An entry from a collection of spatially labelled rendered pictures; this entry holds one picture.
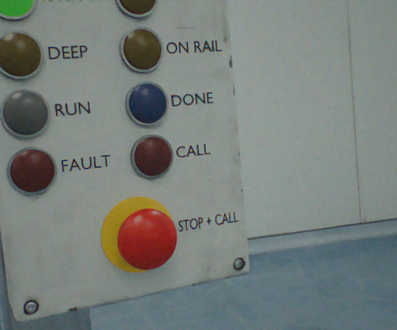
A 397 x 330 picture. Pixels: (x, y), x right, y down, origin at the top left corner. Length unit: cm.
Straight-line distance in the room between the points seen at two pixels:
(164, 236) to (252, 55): 363
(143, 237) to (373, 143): 398
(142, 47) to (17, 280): 17
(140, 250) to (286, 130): 369
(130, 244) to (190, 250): 6
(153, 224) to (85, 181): 5
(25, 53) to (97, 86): 5
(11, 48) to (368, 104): 399
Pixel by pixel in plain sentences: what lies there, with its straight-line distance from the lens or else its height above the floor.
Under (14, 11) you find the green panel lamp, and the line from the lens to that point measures 39.
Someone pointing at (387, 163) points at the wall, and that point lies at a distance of 439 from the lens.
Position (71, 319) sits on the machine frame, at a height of 83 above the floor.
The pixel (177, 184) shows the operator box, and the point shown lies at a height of 93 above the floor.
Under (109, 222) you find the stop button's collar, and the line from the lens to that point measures 40.
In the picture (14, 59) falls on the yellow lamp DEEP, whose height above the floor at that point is 102.
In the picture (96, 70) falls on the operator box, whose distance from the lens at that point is 40.
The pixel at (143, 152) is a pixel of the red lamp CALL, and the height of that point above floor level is 96.
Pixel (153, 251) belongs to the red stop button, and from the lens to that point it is 39.
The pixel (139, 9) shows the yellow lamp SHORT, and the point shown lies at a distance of 41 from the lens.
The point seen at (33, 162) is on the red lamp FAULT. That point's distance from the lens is 38.
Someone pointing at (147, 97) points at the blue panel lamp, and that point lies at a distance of 40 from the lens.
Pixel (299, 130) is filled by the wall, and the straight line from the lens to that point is 408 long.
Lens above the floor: 98
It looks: 5 degrees down
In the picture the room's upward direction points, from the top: 5 degrees counter-clockwise
